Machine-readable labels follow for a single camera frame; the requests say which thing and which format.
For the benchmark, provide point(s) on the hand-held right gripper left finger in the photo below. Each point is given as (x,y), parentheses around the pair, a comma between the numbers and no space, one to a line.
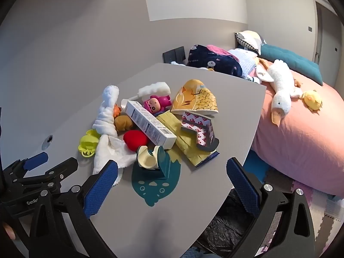
(100,188)

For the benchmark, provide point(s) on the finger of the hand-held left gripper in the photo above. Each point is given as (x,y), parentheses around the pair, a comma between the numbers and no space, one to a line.
(61,169)
(35,161)

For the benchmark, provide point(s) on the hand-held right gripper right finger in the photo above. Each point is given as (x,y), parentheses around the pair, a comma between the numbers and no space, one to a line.
(243,186)

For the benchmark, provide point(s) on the black trash bag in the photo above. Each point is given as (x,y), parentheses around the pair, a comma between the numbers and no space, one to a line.
(228,227)

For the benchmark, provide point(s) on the brown plush toy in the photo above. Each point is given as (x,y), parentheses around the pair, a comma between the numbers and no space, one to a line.
(123,122)

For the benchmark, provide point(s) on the long white cardboard box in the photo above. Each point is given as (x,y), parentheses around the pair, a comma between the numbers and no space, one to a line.
(150,125)

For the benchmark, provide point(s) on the person's left hand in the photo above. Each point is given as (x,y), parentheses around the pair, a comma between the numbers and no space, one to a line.
(8,231)

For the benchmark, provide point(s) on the metal table grommet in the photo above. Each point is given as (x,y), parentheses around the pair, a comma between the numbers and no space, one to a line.
(47,142)

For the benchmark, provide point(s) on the yellow-green plastic toy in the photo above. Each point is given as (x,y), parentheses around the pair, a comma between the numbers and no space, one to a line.
(87,143)

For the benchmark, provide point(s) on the teal and cream plastic holder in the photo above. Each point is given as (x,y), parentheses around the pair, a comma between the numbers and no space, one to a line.
(151,161)

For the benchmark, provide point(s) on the teal cartoon-shaped mat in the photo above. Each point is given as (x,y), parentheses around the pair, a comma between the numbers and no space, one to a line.
(158,189)

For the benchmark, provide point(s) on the red plush ball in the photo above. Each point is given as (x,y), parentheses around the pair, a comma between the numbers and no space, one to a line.
(135,139)

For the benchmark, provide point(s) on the white fluffy cloth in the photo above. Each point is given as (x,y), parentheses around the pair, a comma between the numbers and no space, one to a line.
(106,125)

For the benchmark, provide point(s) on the grey adhesive foam strip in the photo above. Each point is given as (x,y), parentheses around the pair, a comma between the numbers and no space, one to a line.
(201,135)

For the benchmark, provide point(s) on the yellow paper bag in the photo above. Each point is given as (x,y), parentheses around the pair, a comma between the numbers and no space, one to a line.
(188,146)

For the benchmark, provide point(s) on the orange plastic toy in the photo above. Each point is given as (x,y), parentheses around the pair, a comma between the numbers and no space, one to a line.
(117,110)

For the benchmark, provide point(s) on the foam puzzle floor mat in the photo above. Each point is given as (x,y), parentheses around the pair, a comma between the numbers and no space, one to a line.
(322,215)

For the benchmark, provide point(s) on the yellow printed pouch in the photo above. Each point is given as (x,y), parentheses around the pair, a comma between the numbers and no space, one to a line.
(193,99)

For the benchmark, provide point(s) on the pink doll toy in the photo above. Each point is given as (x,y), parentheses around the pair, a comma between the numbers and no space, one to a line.
(156,103)

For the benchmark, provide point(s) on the white goose plush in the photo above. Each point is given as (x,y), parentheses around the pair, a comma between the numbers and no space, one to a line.
(280,86)

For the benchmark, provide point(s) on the yellow chick plush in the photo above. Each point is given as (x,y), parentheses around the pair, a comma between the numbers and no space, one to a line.
(311,100)

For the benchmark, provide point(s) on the white fluffy brush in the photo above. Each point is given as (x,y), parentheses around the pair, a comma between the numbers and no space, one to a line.
(156,88)

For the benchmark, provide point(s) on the white and blue blanket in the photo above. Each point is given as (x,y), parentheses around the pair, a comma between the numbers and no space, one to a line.
(246,60)

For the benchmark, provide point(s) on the navy printed blanket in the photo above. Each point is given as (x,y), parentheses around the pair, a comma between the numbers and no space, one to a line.
(212,59)

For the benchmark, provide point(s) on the teal pillow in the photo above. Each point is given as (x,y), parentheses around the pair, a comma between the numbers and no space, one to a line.
(293,60)

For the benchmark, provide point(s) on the pink cloth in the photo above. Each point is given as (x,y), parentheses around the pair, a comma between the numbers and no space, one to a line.
(220,50)

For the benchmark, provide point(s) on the checked patchwork pillow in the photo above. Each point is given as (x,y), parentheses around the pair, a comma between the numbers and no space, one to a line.
(248,39)

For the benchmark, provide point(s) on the recessed grey door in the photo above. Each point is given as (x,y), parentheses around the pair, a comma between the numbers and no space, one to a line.
(329,37)

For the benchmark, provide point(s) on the black wall sockets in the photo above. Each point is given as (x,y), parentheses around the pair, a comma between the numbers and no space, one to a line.
(174,55)

